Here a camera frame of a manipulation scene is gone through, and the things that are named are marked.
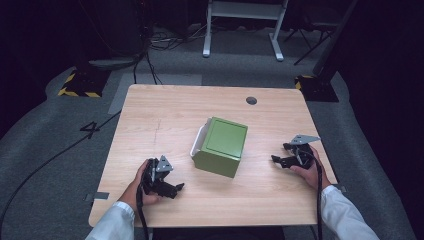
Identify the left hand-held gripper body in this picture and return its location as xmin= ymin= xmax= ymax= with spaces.
xmin=142 ymin=154 xmax=178 ymax=198

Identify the black tripod stand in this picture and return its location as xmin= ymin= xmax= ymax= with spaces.
xmin=284 ymin=21 xmax=338 ymax=67

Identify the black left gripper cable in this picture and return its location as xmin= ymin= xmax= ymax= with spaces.
xmin=135 ymin=171 xmax=152 ymax=240

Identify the white drawer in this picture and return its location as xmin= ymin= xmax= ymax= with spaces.
xmin=189 ymin=117 xmax=213 ymax=160

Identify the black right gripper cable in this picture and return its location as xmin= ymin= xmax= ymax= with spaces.
xmin=298 ymin=149 xmax=325 ymax=240

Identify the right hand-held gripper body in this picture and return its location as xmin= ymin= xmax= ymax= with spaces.
xmin=288 ymin=134 xmax=322 ymax=170

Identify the dark slanted stand pole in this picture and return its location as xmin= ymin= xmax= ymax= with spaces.
xmin=312 ymin=0 xmax=360 ymax=78

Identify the long black floor cable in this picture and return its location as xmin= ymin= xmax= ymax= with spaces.
xmin=0 ymin=110 xmax=123 ymax=236

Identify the person's right hand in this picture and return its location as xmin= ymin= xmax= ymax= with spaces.
xmin=289 ymin=145 xmax=333 ymax=191

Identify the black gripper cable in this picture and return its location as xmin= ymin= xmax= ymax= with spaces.
xmin=135 ymin=171 xmax=152 ymax=240
xmin=298 ymin=149 xmax=325 ymax=240

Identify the black yellow striped stand base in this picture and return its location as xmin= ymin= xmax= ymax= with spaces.
xmin=56 ymin=67 xmax=112 ymax=99
xmin=294 ymin=74 xmax=340 ymax=103

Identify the green box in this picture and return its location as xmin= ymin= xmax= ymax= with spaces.
xmin=192 ymin=116 xmax=249 ymax=179

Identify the bundle of black floor cables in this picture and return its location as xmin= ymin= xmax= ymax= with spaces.
xmin=132 ymin=24 xmax=209 ymax=86

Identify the white metal stand frame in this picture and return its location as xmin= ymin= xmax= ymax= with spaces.
xmin=202 ymin=0 xmax=290 ymax=63

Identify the person's left hand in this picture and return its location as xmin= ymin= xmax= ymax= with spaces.
xmin=118 ymin=158 xmax=164 ymax=213

